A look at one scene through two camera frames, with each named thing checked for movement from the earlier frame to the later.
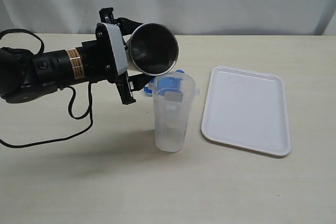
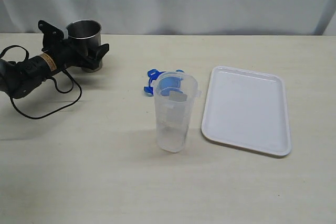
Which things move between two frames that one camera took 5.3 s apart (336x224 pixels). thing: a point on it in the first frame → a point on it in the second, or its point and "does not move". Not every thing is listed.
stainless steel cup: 154,48 → 86,33
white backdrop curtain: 193,3 does not move
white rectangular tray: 247,109 does not move
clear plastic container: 174,94 does not move
